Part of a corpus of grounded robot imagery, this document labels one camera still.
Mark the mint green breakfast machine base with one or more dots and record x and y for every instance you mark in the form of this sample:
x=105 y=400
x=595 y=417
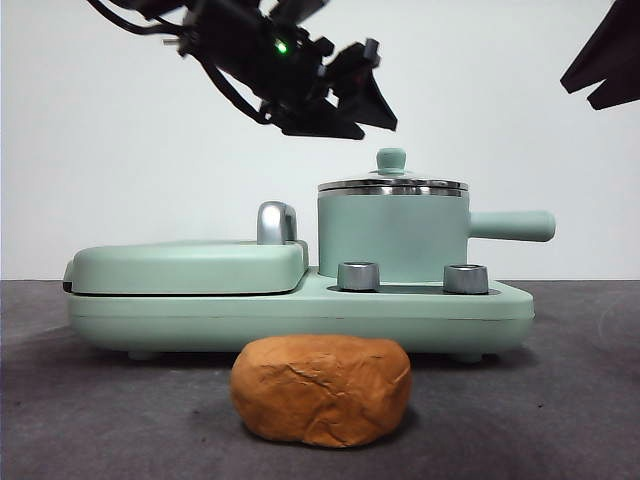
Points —
x=300 y=320

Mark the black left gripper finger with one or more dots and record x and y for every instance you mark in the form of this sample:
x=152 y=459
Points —
x=325 y=129
x=365 y=100

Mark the brown potato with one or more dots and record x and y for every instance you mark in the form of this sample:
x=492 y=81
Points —
x=320 y=390

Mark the silver control knob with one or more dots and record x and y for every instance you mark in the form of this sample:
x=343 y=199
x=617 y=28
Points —
x=357 y=277
x=465 y=280

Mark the glass lid with green knob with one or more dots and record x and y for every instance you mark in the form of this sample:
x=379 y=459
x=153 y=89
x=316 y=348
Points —
x=391 y=160

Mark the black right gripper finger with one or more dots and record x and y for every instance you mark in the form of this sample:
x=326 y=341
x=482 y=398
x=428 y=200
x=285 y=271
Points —
x=610 y=50
x=620 y=92

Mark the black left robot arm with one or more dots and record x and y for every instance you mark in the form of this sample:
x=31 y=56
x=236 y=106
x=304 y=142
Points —
x=240 y=40

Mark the mint green steamer pot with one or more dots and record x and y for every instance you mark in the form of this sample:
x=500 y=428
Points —
x=395 y=235

